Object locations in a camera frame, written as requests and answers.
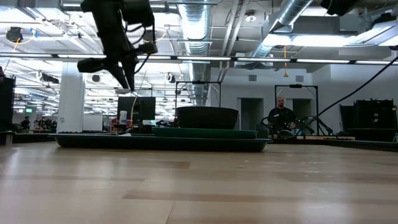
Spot black background rig frame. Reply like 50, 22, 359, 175
175, 80, 222, 108
274, 84, 320, 136

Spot long ceiling light strip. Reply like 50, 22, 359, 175
0, 52, 398, 65

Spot black cabinet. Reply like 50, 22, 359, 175
0, 76, 16, 133

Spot silver spiral ceiling duct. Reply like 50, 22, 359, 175
177, 0, 213, 106

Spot black bowl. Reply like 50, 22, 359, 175
175, 106, 240, 131

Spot black ceiling device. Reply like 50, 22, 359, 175
142, 27, 158, 43
5, 26, 24, 44

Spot whiteboard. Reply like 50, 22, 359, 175
81, 114, 104, 132

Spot dark green plastic tray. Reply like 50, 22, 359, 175
49, 133, 274, 153

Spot black monitor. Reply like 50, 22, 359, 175
117, 96, 157, 125

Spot white pillar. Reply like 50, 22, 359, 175
57, 62, 86, 134

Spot small grey post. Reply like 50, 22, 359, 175
0, 130, 16, 146

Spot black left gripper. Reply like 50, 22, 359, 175
76, 9, 159, 92

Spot silver slanted ceiling duct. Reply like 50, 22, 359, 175
248, 0, 313, 60

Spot background robot rig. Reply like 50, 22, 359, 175
260, 115, 335, 139

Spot yellow hanging cord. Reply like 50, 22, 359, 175
282, 45, 289, 78

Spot black metal table frame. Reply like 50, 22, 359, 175
0, 132, 398, 153

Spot black storage bins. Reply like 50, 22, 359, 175
338, 98, 398, 142

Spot person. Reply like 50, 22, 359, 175
19, 116, 32, 130
267, 96, 298, 133

